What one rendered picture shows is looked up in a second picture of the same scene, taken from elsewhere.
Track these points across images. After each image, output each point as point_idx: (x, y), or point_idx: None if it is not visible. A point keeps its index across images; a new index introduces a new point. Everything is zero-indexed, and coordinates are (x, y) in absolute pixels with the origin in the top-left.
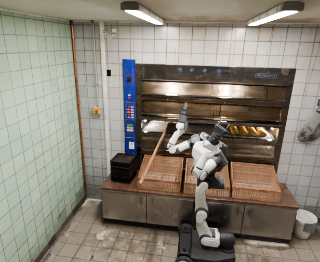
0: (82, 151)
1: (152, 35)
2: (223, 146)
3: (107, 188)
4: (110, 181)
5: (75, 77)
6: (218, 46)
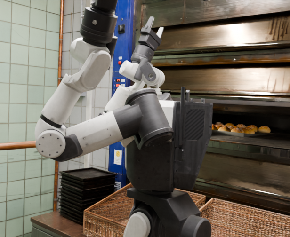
0: (55, 162)
1: None
2: (182, 95)
3: (38, 221)
4: (59, 214)
5: (59, 37)
6: None
